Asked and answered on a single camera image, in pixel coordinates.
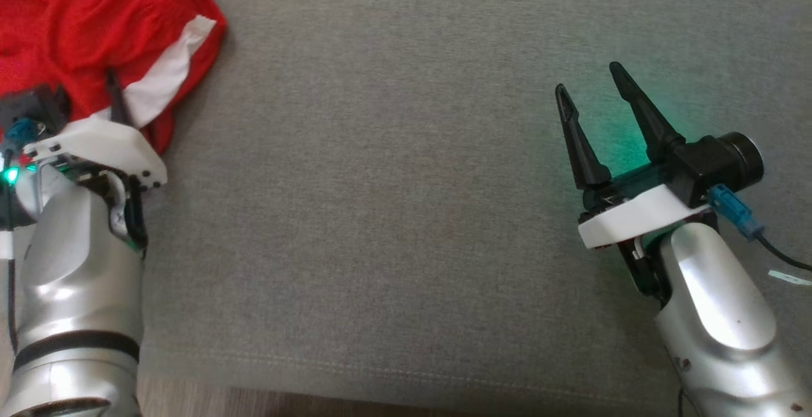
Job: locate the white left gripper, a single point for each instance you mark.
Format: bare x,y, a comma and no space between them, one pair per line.
104,144

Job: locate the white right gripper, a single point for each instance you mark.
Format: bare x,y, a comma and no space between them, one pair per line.
634,217

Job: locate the red basketball jersey number 23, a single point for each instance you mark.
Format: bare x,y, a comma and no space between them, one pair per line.
70,30

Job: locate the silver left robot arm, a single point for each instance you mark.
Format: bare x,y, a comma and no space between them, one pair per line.
76,290

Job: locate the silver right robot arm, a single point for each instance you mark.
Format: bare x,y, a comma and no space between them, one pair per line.
723,303

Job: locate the grey fabric sofa seat cushion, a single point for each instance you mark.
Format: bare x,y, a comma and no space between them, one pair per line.
393,182

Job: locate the small white tape strip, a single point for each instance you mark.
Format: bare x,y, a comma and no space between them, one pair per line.
790,277

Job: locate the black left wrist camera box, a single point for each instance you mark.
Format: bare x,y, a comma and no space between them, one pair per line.
32,109

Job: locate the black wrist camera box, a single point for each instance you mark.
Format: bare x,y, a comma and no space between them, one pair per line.
32,109
704,166

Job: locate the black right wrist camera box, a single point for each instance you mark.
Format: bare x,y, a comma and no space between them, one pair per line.
704,166

